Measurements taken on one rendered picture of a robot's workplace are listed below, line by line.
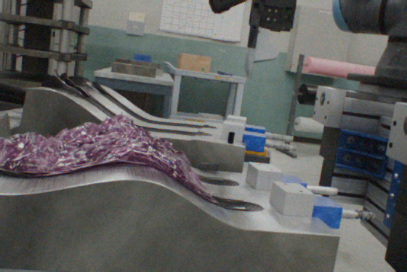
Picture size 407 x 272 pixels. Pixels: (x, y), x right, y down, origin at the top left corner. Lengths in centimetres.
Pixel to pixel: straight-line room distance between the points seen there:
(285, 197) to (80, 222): 23
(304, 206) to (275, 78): 697
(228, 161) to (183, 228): 33
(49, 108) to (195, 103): 655
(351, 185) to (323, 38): 618
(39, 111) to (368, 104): 75
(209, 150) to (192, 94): 656
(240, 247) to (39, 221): 20
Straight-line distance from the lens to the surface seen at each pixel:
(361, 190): 128
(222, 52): 739
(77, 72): 585
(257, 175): 69
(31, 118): 89
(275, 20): 96
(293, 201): 59
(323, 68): 648
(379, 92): 126
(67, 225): 50
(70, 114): 86
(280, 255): 54
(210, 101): 741
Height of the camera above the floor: 102
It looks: 8 degrees down
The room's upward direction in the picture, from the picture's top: 8 degrees clockwise
